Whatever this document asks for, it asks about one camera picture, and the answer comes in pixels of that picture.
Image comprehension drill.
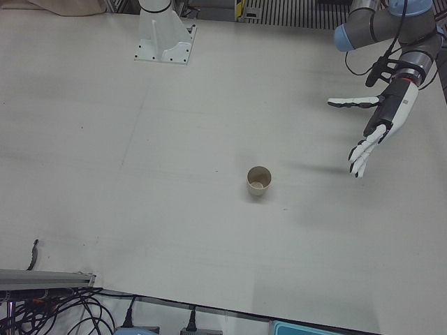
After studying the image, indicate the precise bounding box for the beige paper cup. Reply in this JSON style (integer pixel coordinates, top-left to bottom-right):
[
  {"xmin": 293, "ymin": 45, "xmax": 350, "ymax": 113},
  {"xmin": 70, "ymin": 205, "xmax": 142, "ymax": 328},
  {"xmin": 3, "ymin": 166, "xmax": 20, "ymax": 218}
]
[{"xmin": 246, "ymin": 166, "xmax": 272, "ymax": 198}]

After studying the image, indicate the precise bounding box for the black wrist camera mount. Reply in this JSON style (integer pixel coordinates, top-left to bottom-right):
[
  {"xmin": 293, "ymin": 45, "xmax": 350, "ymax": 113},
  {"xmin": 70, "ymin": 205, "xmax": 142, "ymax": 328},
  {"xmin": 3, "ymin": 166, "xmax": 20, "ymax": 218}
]
[{"xmin": 365, "ymin": 55, "xmax": 401, "ymax": 88}]

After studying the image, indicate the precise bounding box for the grey device housing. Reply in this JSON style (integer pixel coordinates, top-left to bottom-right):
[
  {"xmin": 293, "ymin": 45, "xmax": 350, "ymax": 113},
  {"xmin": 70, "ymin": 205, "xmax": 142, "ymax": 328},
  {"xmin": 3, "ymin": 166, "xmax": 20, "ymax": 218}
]
[{"xmin": 179, "ymin": 327, "xmax": 224, "ymax": 335}]

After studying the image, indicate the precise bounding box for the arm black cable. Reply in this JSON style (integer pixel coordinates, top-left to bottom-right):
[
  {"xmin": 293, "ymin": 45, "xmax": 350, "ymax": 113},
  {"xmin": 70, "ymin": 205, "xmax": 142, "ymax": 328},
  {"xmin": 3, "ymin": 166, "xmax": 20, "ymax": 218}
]
[{"xmin": 344, "ymin": 0, "xmax": 439, "ymax": 91}]

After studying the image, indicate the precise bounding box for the black power plug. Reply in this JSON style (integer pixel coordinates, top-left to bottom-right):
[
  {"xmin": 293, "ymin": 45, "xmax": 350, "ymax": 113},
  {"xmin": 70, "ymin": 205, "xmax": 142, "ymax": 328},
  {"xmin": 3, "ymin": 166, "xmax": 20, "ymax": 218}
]
[
  {"xmin": 124, "ymin": 295, "xmax": 138, "ymax": 327},
  {"xmin": 186, "ymin": 305, "xmax": 198, "ymax": 332}
]

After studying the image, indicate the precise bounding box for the black cable tangle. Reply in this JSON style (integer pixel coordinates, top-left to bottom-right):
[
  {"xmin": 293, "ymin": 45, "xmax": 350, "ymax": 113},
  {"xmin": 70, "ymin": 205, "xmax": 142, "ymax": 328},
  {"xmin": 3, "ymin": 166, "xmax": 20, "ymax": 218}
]
[{"xmin": 0, "ymin": 288, "xmax": 122, "ymax": 335}]

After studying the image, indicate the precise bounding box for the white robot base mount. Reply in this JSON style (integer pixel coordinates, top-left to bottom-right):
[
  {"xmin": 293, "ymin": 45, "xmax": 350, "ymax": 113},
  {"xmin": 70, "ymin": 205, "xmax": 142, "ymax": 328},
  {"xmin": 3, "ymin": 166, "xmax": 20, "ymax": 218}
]
[{"xmin": 134, "ymin": 0, "xmax": 198, "ymax": 66}]

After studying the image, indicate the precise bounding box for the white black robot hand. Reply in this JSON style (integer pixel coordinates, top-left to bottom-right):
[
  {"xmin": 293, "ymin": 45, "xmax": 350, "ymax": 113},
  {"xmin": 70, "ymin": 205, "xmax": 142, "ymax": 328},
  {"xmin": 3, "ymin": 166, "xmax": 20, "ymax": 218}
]
[{"xmin": 327, "ymin": 78, "xmax": 420, "ymax": 180}]

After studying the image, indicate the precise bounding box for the aluminium profile bar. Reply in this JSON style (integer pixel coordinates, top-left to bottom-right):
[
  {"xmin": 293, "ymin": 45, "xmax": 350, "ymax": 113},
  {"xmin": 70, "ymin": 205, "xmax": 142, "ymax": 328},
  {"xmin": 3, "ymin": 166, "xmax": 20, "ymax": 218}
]
[{"xmin": 0, "ymin": 268, "xmax": 97, "ymax": 291}]

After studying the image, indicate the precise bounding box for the striped metal grating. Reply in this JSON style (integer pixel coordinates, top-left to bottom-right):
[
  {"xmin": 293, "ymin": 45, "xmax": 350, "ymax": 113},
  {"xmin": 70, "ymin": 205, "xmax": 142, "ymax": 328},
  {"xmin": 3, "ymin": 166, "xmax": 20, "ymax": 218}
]
[{"xmin": 244, "ymin": 0, "xmax": 353, "ymax": 25}]

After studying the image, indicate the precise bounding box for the black strap piece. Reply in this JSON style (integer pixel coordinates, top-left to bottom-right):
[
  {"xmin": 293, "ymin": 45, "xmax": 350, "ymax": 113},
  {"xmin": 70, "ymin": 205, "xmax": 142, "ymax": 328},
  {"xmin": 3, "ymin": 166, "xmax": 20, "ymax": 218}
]
[{"xmin": 27, "ymin": 239, "xmax": 40, "ymax": 271}]

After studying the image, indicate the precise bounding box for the teal plastic box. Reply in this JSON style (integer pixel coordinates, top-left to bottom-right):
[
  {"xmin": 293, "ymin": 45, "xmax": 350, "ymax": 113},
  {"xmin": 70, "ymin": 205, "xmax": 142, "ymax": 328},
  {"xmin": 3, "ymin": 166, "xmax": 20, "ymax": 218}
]
[{"xmin": 270, "ymin": 320, "xmax": 381, "ymax": 335}]

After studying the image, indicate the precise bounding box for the blue device housing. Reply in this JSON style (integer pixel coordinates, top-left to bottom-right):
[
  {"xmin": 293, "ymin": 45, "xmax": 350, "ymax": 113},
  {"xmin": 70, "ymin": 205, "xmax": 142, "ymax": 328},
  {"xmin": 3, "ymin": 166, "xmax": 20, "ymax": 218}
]
[{"xmin": 115, "ymin": 325, "xmax": 160, "ymax": 335}]

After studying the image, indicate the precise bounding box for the beige cloth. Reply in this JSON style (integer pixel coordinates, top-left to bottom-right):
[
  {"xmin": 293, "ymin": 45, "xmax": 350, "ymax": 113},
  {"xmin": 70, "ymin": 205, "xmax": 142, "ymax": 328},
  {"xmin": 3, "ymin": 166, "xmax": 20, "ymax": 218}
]
[{"xmin": 26, "ymin": 0, "xmax": 108, "ymax": 17}]

